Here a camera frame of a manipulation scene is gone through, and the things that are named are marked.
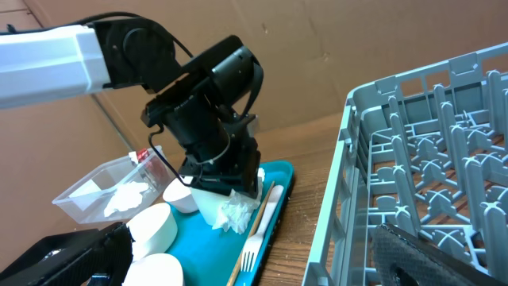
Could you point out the grey dishwasher rack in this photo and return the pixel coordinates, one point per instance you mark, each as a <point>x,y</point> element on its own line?
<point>426,151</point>

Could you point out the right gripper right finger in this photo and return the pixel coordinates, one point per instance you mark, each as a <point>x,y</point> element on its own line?
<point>402,259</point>

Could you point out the white plastic fork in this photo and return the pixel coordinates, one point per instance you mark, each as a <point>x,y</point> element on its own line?
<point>253,244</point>

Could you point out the pink round plate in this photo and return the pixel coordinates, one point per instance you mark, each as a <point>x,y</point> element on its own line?
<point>159,269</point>

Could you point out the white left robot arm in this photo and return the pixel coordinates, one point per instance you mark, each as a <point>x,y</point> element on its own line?
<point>104,52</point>

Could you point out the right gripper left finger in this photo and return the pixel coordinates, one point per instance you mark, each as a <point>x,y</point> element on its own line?
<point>79,262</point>

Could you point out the black food waste tray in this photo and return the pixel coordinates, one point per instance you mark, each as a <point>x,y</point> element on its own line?
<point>35,254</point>

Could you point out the red snack wrapper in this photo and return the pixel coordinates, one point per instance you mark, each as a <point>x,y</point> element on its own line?
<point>141,155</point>

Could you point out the clear plastic bin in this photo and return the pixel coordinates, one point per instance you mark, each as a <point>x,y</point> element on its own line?
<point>85,200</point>

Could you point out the white paper cup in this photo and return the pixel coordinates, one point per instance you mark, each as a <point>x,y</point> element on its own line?
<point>208,203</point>

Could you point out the teal serving tray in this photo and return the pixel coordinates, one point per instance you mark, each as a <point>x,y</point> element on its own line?
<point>208,256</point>

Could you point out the white bowl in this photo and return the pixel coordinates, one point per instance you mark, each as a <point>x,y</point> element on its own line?
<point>153,230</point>

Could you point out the twisted white napkin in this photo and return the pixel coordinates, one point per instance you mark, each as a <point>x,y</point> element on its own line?
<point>236,212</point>

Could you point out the pink bowl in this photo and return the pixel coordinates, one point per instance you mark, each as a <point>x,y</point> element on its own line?
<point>180,197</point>

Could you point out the wooden chopstick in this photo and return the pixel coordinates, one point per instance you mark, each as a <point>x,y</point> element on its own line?
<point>237,267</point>

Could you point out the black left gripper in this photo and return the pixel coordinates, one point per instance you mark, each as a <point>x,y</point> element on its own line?
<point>206,109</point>

